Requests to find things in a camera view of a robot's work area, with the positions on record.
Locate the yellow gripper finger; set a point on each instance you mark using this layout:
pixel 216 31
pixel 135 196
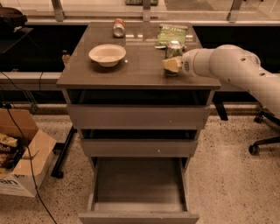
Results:
pixel 172 65

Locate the green drink can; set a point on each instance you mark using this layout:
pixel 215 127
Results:
pixel 173 49

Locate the grey top drawer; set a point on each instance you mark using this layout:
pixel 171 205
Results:
pixel 139 109

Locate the black table leg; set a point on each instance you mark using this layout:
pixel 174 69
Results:
pixel 60 150

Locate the grey bottom drawer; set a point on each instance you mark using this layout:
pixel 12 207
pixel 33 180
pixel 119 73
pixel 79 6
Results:
pixel 138 190

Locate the grey drawer cabinet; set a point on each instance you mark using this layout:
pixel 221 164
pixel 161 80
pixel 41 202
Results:
pixel 140 69

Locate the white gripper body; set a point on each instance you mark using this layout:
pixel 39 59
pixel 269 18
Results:
pixel 188 65

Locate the grey middle drawer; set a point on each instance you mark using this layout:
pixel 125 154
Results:
pixel 155 143

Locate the snack bags in box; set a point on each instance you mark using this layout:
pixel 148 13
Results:
pixel 8 152

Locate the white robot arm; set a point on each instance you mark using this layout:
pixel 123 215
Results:
pixel 234 65

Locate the white paper bowl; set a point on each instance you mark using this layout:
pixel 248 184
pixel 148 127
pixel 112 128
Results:
pixel 107 55

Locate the cardboard box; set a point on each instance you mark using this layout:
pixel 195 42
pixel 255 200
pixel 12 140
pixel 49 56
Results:
pixel 31 168

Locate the black bag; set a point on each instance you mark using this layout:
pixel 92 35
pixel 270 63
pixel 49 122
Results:
pixel 11 20

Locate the black office chair base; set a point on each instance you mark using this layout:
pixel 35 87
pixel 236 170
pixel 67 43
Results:
pixel 265 136

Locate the green chip bag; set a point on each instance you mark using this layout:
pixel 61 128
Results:
pixel 170 32

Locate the grey drawer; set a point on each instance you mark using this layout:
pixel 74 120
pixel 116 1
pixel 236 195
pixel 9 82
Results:
pixel 139 109
pixel 138 190
pixel 155 143

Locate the small bottle behind cabinet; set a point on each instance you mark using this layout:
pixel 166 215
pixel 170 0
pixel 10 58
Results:
pixel 65 56

